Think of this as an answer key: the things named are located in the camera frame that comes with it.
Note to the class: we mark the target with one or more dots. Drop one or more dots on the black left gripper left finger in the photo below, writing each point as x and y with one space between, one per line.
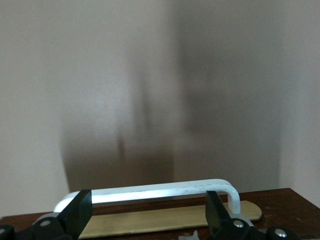
75 215

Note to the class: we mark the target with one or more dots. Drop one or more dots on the light wooden stick plate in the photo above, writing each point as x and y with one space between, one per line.
162 220

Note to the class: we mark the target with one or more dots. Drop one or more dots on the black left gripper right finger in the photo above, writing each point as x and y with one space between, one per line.
217 215

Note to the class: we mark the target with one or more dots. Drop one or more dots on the light wooden drawer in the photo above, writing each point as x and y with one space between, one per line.
280 212

